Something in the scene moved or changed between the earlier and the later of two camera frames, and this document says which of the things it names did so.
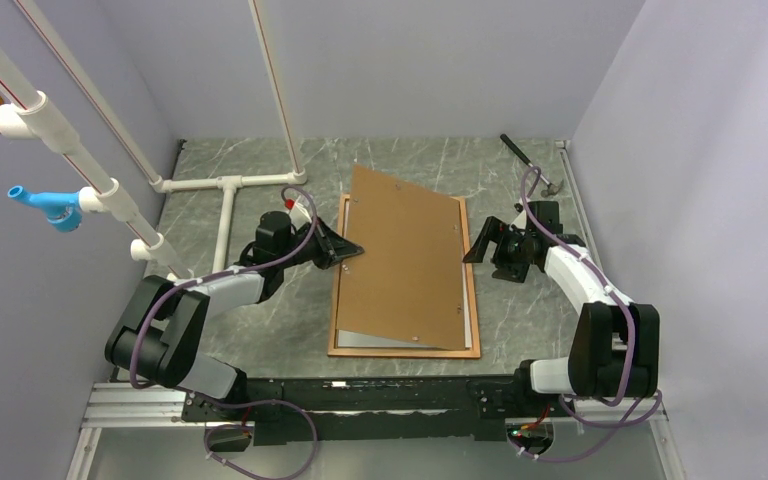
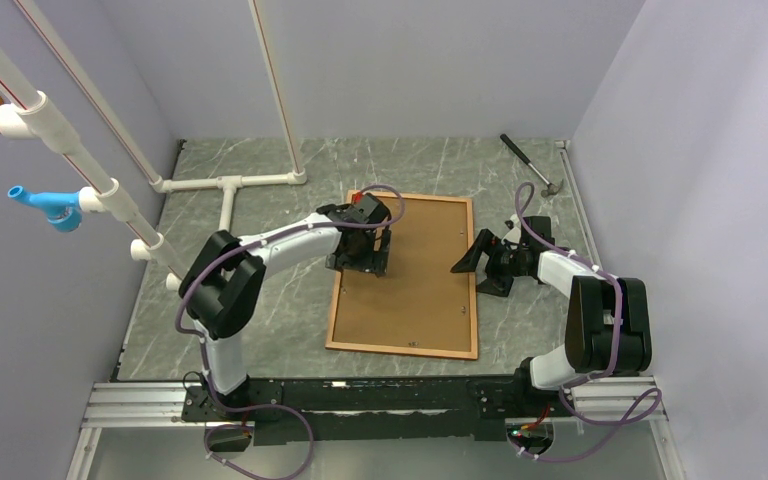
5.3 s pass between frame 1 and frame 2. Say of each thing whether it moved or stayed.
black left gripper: moved
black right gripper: moved
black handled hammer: stayed
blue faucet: stayed
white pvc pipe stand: stayed
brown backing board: moved
